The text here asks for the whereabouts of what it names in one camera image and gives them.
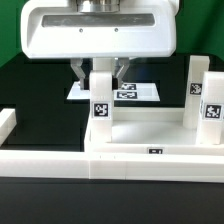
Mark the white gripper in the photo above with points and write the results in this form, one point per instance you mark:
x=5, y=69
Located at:
x=81, y=29

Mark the white desk top tray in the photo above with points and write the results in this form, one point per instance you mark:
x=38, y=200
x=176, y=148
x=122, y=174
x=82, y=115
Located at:
x=151, y=131

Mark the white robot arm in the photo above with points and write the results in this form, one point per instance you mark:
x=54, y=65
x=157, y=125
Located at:
x=79, y=29

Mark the tag marker base plate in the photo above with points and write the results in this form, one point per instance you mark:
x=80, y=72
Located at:
x=128, y=92

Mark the white U-shaped fence frame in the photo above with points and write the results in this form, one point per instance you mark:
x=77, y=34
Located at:
x=99, y=165

